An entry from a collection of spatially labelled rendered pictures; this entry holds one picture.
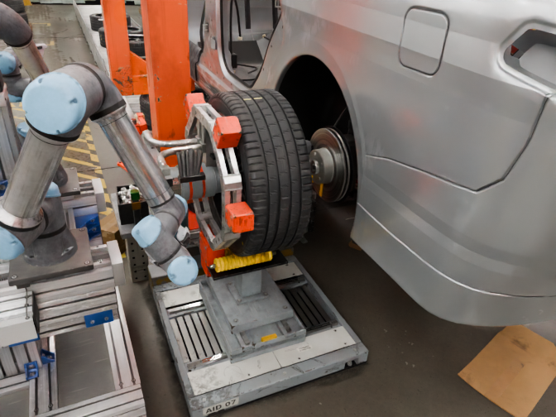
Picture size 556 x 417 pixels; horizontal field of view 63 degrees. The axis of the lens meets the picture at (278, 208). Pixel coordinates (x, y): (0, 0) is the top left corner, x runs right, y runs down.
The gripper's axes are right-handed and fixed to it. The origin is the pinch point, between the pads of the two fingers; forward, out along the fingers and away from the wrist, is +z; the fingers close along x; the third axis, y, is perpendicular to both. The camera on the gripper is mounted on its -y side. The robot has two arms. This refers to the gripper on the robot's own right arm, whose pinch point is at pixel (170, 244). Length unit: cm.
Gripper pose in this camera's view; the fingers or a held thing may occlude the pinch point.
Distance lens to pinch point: 151.2
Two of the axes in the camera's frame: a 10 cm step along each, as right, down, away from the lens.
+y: -5.8, -7.2, -3.7
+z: -3.6, -1.7, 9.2
